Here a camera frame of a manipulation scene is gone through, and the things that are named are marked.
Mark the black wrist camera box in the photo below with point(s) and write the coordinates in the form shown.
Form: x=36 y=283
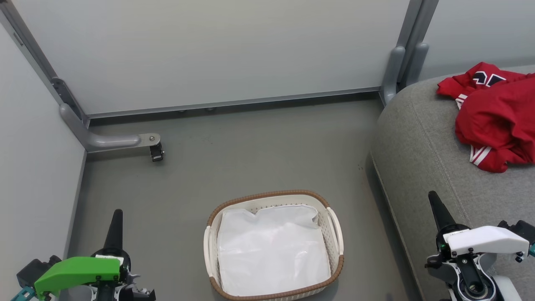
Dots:
x=524 y=230
x=33 y=269

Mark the grey partition post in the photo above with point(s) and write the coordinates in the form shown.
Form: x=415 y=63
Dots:
x=64 y=94
x=395 y=71

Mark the black caster wheel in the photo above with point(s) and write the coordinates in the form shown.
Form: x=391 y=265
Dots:
x=157 y=153

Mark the red sports jersey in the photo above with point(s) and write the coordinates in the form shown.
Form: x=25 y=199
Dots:
x=497 y=121

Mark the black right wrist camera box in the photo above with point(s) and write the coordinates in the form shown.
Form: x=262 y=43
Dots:
x=524 y=230

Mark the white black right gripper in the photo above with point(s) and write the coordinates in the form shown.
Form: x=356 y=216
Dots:
x=485 y=241

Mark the grey fabric sofa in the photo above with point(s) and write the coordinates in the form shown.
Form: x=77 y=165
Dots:
x=418 y=159

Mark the cream laundry basket brown rim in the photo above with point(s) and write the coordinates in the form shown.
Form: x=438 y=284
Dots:
x=336 y=234

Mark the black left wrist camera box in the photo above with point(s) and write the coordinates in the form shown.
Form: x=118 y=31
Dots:
x=33 y=269

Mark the grey partition base rail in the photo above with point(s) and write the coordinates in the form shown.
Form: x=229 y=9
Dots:
x=234 y=103

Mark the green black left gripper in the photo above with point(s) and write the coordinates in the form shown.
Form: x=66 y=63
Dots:
x=79 y=271

